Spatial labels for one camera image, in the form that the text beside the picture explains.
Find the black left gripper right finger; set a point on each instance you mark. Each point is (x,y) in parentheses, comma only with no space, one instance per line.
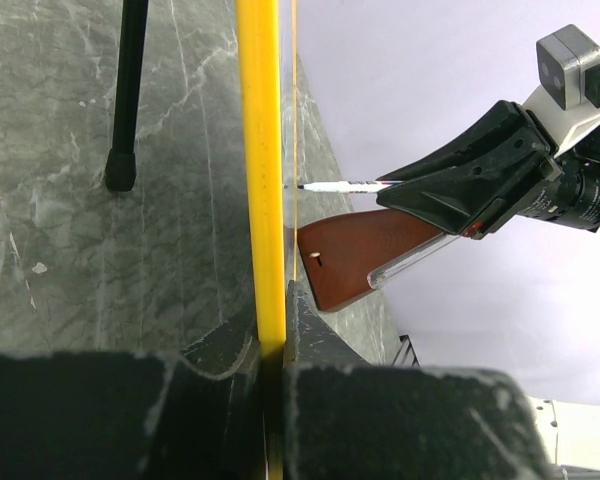
(346,418)

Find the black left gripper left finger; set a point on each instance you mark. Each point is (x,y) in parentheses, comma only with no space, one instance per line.
(134,415)

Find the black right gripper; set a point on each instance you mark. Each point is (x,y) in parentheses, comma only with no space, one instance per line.
(480,180)

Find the white rainbow whiteboard marker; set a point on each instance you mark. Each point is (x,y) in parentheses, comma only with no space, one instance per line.
(347,187)

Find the orange framed whiteboard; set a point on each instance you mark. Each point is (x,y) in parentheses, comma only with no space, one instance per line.
(267,46)

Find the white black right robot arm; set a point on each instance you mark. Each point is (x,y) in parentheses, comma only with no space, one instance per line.
(573,200)

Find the brown whiteboard eraser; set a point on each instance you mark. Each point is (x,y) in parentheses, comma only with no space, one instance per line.
(339,252)

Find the black perforated music stand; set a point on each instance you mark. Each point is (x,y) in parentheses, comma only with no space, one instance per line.
(120,169)

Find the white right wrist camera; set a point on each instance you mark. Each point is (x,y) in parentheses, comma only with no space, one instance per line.
(567,101)

